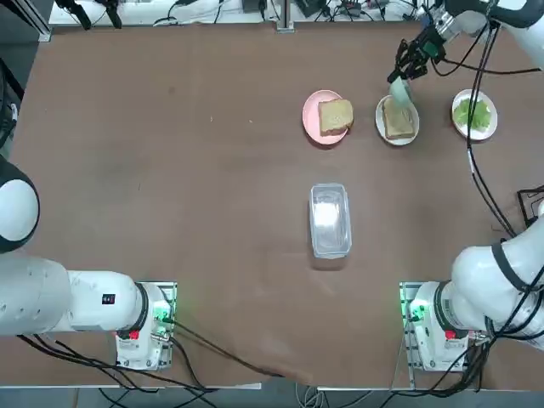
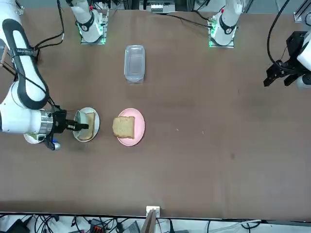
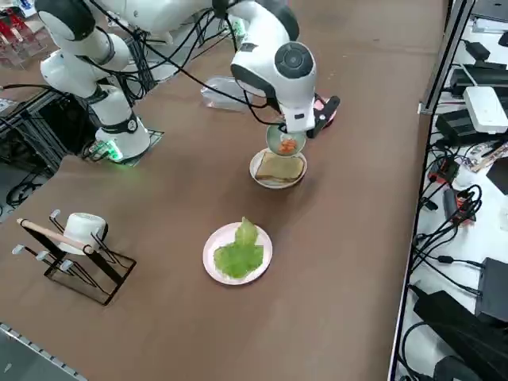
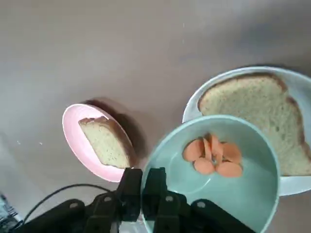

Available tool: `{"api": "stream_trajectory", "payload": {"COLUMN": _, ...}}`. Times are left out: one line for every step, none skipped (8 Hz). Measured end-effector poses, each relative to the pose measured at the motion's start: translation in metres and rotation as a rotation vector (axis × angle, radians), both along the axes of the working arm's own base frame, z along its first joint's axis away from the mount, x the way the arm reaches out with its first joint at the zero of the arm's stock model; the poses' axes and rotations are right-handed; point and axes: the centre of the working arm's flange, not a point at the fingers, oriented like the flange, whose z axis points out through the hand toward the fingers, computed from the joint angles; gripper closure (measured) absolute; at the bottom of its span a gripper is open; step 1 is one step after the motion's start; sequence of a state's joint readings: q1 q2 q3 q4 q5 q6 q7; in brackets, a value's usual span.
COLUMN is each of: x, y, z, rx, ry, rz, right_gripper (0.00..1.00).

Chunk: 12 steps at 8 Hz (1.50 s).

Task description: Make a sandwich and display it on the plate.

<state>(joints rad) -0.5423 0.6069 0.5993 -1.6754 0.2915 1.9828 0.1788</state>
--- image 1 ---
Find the brown bread slice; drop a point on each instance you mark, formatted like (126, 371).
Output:
(399, 123)
(336, 117)

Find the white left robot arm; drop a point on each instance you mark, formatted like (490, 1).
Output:
(42, 289)

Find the pale green bowl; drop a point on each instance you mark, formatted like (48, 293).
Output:
(399, 91)

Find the aluminium corner bracket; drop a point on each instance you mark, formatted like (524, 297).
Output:
(40, 30)

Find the aluminium frame post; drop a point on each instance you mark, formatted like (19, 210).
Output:
(285, 17)

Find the pink round plate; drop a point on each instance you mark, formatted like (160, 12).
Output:
(311, 115)

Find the white round plate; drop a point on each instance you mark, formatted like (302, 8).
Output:
(380, 129)
(476, 134)

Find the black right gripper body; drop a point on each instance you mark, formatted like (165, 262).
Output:
(427, 42)

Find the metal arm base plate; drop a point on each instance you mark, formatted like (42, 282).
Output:
(170, 293)
(407, 297)

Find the black tripod leg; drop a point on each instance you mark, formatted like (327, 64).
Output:
(81, 15)
(112, 15)

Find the green lettuce leaf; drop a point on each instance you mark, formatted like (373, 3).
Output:
(480, 112)

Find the clear plastic container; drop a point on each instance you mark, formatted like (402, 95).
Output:
(330, 221)

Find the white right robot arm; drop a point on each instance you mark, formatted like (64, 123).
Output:
(480, 280)

